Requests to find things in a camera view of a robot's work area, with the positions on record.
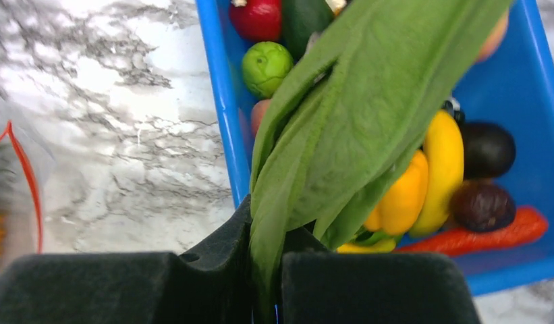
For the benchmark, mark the orange fake tomato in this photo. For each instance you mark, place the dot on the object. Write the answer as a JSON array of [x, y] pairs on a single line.
[[257, 114]]

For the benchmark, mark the red fake pepper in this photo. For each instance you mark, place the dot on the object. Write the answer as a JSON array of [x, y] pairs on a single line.
[[528, 226]]

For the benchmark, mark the clear zip top bag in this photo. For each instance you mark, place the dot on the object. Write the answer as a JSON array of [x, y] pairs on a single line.
[[25, 165]]

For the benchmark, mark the yellow fake bell pepper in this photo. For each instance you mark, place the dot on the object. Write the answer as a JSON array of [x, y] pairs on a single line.
[[400, 207]]

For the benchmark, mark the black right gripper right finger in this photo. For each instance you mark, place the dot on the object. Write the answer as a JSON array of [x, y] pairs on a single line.
[[318, 286]]

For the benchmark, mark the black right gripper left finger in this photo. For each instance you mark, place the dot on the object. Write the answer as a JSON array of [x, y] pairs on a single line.
[[206, 284]]

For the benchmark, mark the yellow banana in bin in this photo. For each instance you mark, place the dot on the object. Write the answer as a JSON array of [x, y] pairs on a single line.
[[382, 246]]

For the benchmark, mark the blue plastic bin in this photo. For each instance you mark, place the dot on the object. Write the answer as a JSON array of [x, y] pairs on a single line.
[[514, 88]]

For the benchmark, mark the red fake apple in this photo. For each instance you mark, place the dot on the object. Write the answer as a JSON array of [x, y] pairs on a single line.
[[256, 20]]

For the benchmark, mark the green fake avocado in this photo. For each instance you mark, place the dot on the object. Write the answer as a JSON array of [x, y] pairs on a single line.
[[300, 19]]

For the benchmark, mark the green fake leafy vegetable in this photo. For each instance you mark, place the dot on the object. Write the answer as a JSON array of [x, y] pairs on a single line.
[[347, 119]]

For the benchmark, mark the dark fake eggplant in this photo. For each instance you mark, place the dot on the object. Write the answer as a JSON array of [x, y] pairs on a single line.
[[482, 206]]

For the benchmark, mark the yellow fake banana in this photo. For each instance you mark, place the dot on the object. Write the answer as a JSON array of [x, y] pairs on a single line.
[[444, 150]]

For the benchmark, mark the dark fake plum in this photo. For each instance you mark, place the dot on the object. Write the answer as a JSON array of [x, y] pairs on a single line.
[[489, 150]]

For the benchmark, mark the green fake lime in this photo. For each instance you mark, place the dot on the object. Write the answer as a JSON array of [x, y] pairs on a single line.
[[264, 66]]

